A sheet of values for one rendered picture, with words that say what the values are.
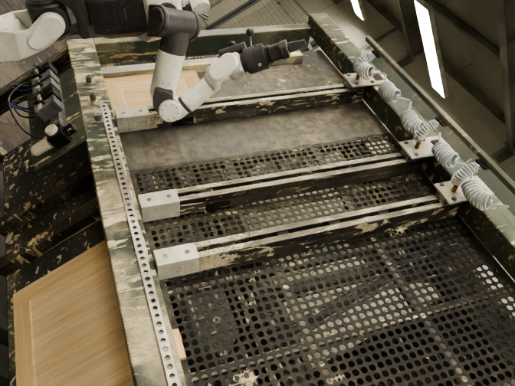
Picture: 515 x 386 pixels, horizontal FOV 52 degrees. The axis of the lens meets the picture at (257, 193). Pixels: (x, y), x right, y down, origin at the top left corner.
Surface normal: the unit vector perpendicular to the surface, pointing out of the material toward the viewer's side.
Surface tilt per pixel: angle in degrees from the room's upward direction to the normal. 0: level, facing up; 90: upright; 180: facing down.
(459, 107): 90
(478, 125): 90
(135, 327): 59
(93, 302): 90
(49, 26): 90
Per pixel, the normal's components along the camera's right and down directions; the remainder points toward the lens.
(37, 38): 0.33, 0.68
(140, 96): 0.11, -0.72
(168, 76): 0.18, 0.46
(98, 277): -0.39, -0.54
